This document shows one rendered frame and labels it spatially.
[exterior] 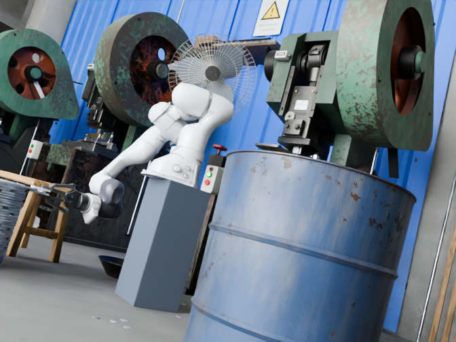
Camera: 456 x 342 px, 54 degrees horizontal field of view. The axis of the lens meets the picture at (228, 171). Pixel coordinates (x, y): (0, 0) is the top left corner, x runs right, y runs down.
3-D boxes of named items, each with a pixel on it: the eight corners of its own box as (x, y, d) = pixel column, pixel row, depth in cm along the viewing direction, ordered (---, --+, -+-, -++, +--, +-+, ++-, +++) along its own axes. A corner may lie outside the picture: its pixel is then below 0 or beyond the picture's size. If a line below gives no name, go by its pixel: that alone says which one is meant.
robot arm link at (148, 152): (161, 156, 207) (118, 209, 196) (138, 148, 219) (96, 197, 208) (148, 140, 199) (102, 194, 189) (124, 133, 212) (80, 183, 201)
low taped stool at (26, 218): (-27, 239, 204) (-2, 169, 209) (22, 247, 222) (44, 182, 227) (8, 257, 182) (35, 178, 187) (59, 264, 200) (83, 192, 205)
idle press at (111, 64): (49, 243, 269) (134, -16, 295) (-17, 214, 333) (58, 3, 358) (210, 271, 383) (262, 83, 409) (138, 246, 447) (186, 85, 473)
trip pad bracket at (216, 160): (214, 190, 227) (224, 153, 230) (200, 187, 233) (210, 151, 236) (221, 193, 231) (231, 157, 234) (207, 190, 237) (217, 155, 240)
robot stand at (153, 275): (133, 306, 152) (170, 179, 159) (113, 292, 167) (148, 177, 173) (177, 313, 162) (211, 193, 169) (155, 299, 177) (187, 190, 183)
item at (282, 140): (309, 149, 223) (311, 138, 224) (275, 146, 235) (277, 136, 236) (321, 159, 235) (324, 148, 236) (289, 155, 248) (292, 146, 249)
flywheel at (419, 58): (410, -49, 179) (452, 9, 236) (362, -41, 192) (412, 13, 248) (386, 131, 182) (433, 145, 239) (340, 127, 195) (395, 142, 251)
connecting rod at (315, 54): (311, 97, 227) (328, 35, 232) (291, 97, 235) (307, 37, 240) (328, 112, 243) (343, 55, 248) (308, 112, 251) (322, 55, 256)
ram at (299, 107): (302, 135, 221) (316, 79, 226) (276, 133, 231) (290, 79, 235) (317, 146, 235) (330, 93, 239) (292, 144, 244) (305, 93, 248)
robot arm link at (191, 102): (204, 100, 196) (165, 85, 190) (224, 93, 173) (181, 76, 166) (197, 124, 196) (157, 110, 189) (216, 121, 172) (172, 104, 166)
